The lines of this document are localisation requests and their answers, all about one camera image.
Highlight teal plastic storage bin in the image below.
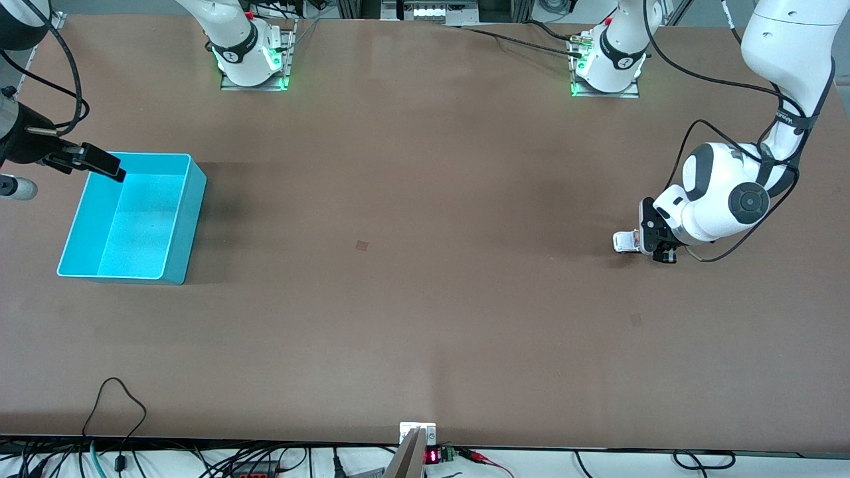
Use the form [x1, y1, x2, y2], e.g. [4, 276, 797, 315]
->
[56, 153, 207, 285]

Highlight red clip lead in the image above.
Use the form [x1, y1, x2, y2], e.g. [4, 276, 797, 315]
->
[457, 448, 515, 478]

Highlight white lit device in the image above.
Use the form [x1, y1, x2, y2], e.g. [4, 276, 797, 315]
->
[412, 3, 479, 21]

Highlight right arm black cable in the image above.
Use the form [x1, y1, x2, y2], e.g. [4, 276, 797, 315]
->
[0, 0, 89, 130]

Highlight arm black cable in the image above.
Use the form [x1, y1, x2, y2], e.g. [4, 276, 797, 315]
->
[0, 0, 89, 130]
[643, 0, 836, 263]

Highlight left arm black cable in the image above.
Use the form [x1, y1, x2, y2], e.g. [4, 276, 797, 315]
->
[643, 0, 836, 263]

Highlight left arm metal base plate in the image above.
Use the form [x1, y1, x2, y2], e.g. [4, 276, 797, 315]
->
[569, 32, 640, 99]

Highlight flat black cable loop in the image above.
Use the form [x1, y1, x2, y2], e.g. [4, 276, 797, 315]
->
[672, 449, 736, 471]

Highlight long black table cable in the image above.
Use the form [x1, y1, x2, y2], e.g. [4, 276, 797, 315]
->
[458, 25, 586, 59]

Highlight short black table cable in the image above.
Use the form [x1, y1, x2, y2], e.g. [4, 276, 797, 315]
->
[525, 20, 580, 42]

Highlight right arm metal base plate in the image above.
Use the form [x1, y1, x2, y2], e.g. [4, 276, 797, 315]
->
[220, 19, 296, 92]

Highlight thin black looped cable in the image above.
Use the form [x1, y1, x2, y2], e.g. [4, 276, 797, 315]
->
[82, 377, 147, 465]

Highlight white metal mount bracket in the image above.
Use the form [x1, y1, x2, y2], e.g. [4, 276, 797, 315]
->
[399, 422, 437, 445]

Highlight tangled black cables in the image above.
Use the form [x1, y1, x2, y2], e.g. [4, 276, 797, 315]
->
[0, 437, 313, 478]

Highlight aluminium camera mount profile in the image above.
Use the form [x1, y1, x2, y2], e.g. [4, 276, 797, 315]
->
[384, 427, 426, 478]

